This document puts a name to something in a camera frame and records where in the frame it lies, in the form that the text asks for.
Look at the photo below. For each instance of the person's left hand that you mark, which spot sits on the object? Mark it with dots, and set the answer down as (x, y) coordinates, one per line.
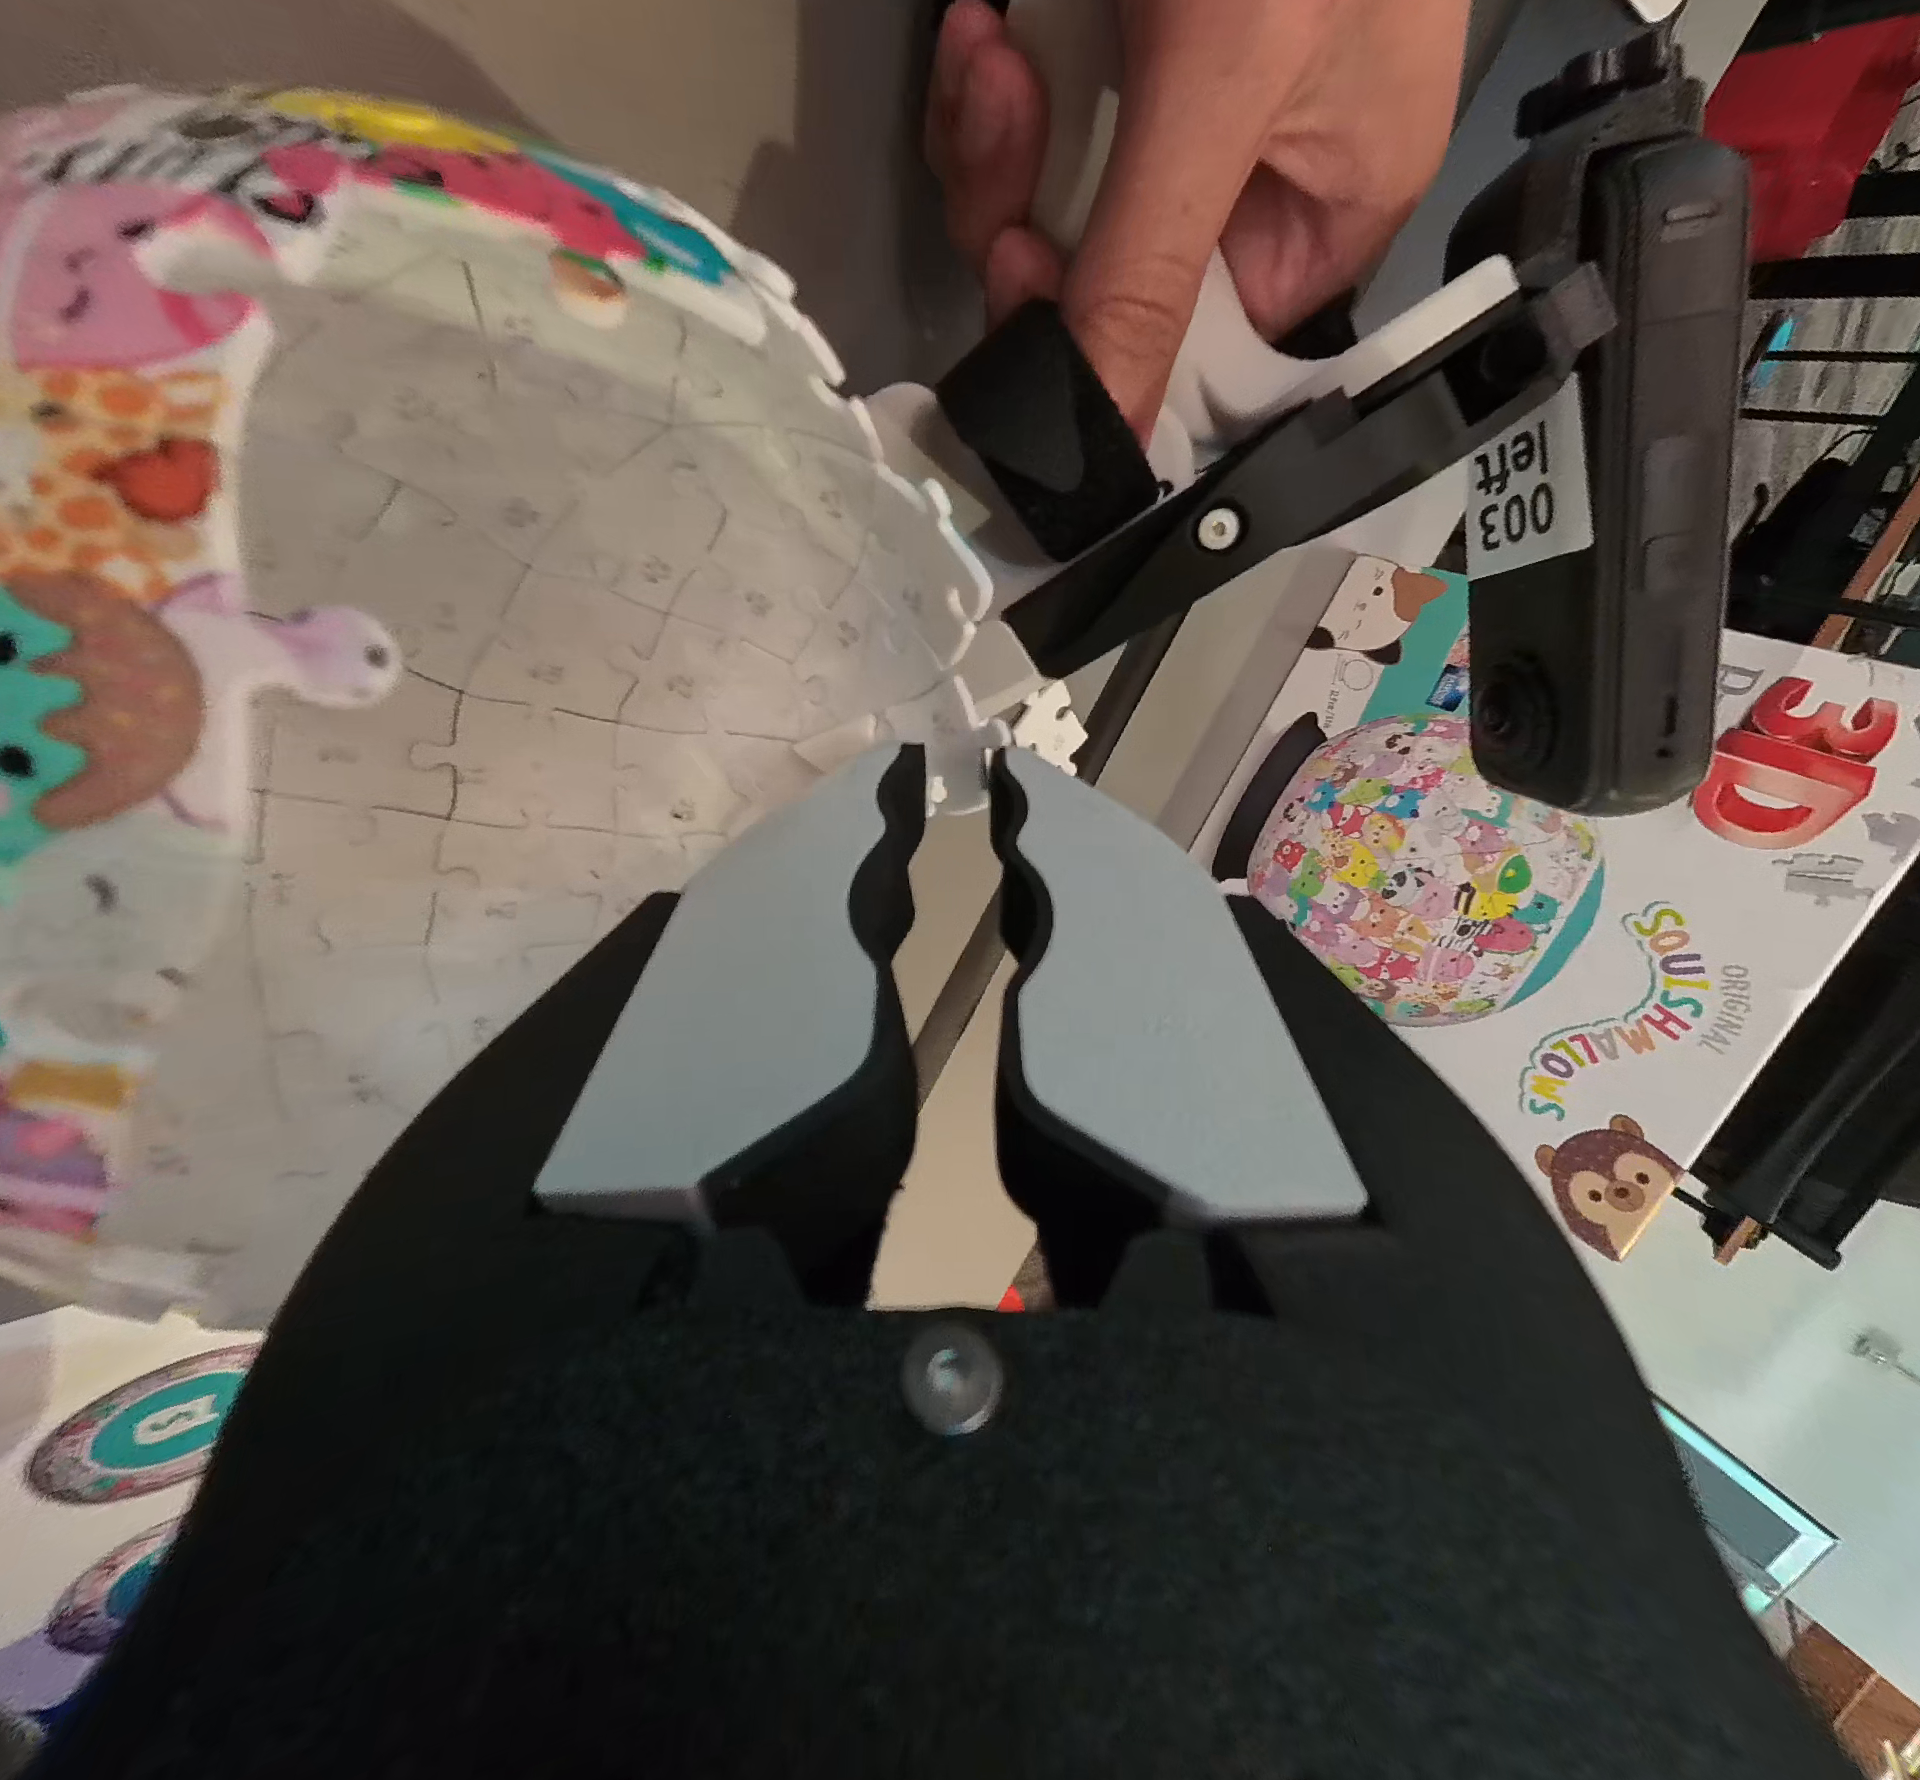
(1263, 72)

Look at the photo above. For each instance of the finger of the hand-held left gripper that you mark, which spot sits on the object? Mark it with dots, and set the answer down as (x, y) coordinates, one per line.
(936, 507)

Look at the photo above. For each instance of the colourful puzzle box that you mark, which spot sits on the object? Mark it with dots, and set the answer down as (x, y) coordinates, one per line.
(1680, 1030)

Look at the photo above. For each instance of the white puzzle leaflet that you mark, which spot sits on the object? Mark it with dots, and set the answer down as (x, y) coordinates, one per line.
(122, 1448)

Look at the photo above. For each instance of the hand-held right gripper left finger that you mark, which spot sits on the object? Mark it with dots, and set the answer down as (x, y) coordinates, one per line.
(738, 1062)

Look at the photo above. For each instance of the red cloth bag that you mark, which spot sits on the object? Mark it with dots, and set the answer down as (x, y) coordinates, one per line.
(1830, 84)

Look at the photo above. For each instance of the colourful puzzle ball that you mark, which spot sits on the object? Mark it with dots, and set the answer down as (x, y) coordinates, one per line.
(479, 641)

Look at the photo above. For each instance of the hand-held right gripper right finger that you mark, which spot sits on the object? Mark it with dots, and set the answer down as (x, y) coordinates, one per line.
(1184, 1062)

